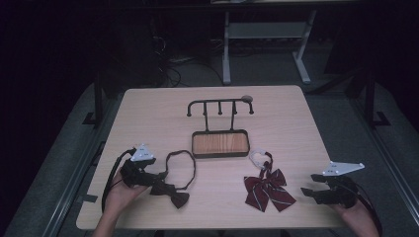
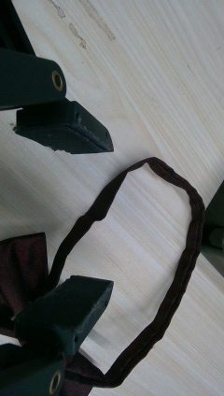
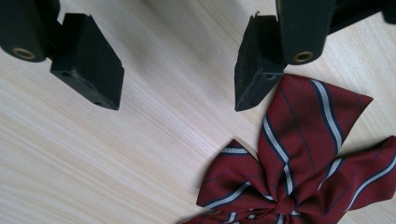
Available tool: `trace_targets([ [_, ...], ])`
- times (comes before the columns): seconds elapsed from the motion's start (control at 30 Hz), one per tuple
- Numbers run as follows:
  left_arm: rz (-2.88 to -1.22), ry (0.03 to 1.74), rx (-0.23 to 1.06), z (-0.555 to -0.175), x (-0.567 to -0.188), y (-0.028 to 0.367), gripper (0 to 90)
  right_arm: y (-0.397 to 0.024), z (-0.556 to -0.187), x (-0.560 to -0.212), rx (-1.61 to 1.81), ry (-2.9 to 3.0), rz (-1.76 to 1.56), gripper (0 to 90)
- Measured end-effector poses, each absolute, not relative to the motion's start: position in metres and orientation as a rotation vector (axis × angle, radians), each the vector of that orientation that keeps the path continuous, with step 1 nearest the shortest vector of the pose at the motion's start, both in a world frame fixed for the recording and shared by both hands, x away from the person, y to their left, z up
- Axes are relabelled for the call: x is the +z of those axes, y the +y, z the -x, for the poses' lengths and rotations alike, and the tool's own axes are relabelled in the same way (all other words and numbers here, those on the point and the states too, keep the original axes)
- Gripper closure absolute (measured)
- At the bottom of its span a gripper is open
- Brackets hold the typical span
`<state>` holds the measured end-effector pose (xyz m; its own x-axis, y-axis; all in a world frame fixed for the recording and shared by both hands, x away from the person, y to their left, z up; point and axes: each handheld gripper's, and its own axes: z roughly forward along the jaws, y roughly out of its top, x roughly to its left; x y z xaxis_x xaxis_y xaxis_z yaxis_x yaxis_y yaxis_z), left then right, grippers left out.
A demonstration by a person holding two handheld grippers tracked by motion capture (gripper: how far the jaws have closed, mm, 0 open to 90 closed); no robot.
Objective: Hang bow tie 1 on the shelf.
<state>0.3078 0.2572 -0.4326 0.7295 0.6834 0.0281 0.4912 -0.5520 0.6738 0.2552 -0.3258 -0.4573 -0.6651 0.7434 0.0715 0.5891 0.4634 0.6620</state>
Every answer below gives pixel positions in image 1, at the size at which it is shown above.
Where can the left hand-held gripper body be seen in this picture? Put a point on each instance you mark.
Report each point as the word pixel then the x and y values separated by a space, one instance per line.
pixel 140 174

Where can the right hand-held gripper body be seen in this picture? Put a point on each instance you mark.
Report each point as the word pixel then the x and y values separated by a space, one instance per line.
pixel 339 189

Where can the dark maroon bow tie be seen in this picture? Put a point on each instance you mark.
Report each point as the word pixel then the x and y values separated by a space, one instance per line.
pixel 174 196

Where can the black hook rack wooden base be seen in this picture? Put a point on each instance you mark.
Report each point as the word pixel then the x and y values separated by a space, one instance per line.
pixel 220 144

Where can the person's left hand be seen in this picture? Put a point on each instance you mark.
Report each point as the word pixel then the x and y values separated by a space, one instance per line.
pixel 123 196

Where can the person's right hand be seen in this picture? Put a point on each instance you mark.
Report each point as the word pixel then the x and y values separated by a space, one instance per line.
pixel 351 214

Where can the striped red bow tie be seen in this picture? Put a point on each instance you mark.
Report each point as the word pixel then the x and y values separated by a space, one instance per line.
pixel 268 189

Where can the grey tape strip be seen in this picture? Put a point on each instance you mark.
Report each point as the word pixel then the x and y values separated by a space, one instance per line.
pixel 87 198

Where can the black metal stand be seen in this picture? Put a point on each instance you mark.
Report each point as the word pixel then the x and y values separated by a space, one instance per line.
pixel 97 105
pixel 371 102

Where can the white metal desk frame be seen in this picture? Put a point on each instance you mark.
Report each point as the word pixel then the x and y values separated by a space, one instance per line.
pixel 263 30

